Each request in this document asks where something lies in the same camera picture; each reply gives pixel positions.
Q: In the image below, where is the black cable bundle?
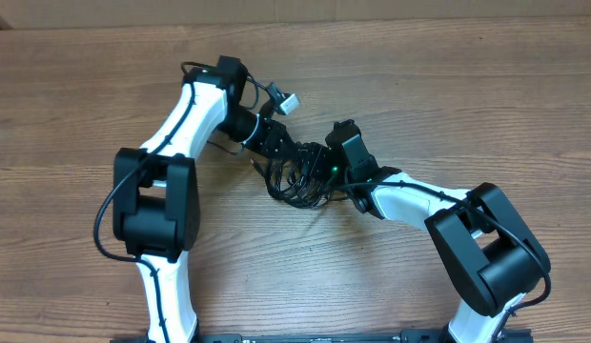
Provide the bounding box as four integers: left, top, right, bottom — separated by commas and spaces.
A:
250, 154, 337, 210

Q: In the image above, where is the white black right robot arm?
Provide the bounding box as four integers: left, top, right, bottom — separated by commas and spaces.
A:
296, 120, 552, 342

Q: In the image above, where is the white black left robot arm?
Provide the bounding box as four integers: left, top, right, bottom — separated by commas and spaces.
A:
108, 56, 299, 342

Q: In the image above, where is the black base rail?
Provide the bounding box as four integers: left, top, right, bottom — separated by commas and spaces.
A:
109, 328, 535, 343

